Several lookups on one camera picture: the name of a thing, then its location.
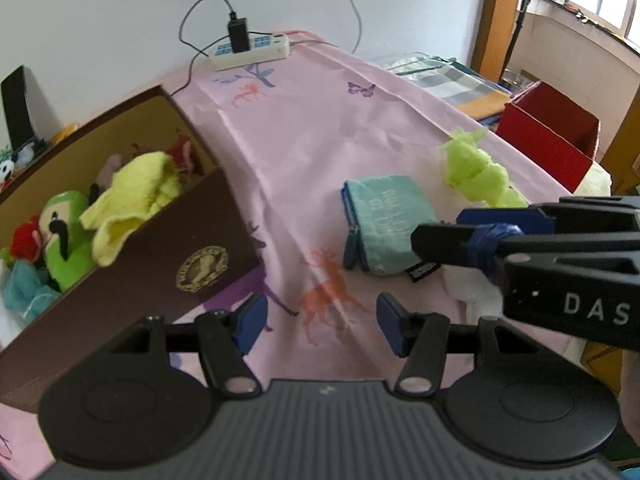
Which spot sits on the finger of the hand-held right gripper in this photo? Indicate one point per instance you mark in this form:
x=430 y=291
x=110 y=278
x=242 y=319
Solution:
x=445 y=242
x=500 y=216

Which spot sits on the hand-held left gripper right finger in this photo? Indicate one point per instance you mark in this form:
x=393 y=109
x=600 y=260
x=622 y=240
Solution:
x=391 y=322

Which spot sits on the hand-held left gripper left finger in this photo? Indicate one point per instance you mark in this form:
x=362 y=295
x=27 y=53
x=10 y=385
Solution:
x=252 y=321

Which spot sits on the teal zip pouch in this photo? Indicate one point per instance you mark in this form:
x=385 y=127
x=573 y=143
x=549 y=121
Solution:
x=385 y=220

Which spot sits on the brown cardboard box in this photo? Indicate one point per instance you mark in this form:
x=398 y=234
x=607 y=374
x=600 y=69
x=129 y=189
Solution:
x=150 y=260

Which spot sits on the yellow cloth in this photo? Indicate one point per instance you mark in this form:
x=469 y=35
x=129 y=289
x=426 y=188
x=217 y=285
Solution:
x=135 y=185

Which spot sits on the green round-head plush toy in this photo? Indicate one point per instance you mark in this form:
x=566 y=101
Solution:
x=65 y=260

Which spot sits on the green mesh bath puff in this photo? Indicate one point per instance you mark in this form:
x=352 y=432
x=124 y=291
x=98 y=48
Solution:
x=475 y=170

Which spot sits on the white cloth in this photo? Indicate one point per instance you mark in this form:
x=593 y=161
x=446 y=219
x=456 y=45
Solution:
x=475 y=291

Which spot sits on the red cardboard box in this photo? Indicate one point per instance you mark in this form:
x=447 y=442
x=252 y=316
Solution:
x=540 y=145

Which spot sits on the plaid bedding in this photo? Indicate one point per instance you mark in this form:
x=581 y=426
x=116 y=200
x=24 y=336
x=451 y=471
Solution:
x=450 y=85

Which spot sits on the pink printed bedsheet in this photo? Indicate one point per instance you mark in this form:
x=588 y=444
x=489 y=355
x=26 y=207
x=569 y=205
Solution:
x=310 y=135

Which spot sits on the dark red plush toy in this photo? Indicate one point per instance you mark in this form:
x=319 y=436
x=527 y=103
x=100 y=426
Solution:
x=184 y=152

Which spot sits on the black pole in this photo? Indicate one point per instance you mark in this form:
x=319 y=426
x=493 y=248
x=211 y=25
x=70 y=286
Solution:
x=520 y=15

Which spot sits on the pink teddy bear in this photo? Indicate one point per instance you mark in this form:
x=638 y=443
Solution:
x=110 y=172

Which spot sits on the teal mesh puff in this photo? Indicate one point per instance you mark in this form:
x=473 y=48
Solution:
x=25 y=290

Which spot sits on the small red fuzzy plush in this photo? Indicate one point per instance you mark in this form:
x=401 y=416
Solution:
x=27 y=240

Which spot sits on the white power strip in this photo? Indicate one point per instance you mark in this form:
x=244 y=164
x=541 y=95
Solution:
x=260 y=53

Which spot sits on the black charger plug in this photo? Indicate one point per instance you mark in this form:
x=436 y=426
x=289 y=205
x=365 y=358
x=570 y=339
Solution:
x=238 y=35

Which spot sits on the small panda toy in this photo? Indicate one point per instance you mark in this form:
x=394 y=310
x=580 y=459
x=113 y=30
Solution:
x=5 y=169

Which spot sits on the wooden door frame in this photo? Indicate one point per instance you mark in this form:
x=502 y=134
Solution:
x=500 y=10

